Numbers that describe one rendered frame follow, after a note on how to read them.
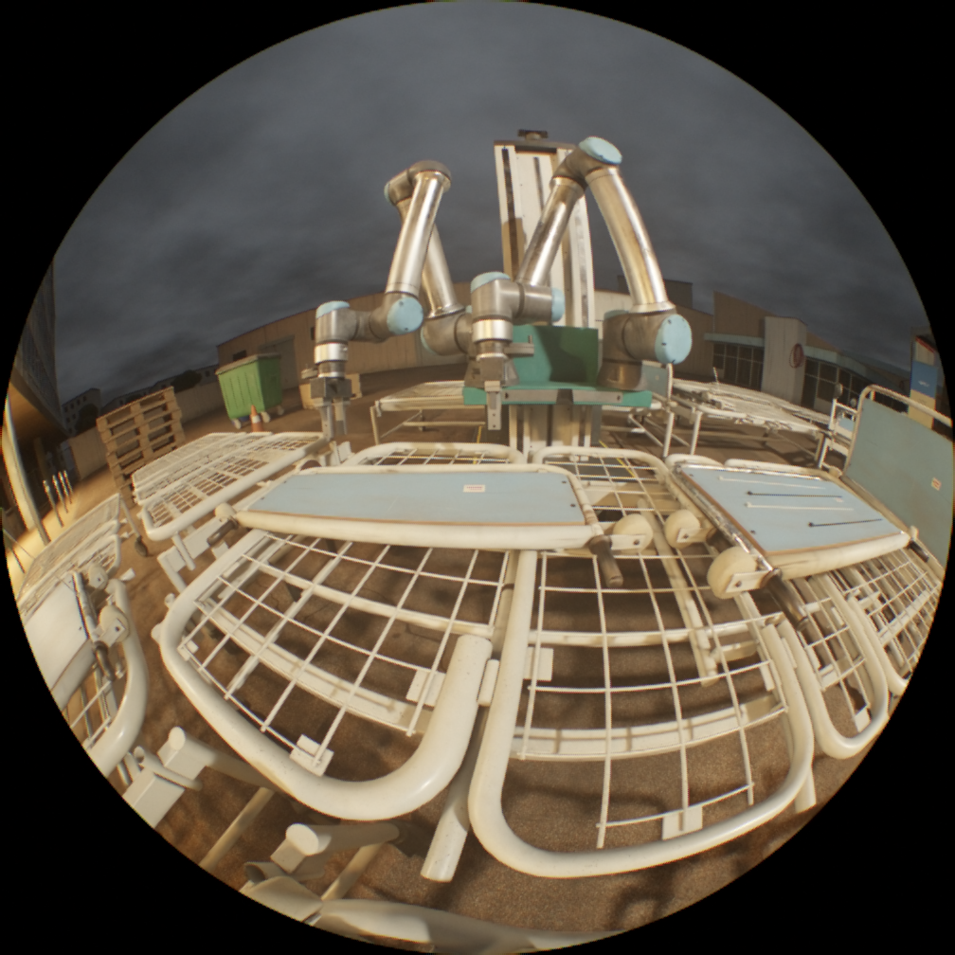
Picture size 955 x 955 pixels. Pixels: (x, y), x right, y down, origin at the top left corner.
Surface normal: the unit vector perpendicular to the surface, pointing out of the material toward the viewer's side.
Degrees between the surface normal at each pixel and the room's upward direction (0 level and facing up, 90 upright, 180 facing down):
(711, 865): 0
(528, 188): 90
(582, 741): 0
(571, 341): 90
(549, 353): 90
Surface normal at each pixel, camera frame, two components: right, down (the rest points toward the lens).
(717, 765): -0.05, -0.90
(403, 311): 0.77, 0.31
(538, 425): -0.05, 0.44
